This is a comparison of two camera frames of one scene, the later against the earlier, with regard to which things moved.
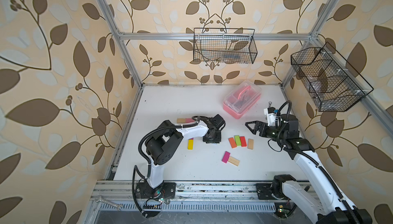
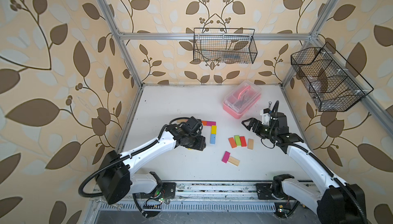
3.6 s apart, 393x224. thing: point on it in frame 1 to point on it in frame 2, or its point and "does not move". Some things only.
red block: [243, 141] does not move
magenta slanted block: [225, 157] does not move
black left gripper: [217, 141] to [201, 144]
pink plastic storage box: [242, 99] does not move
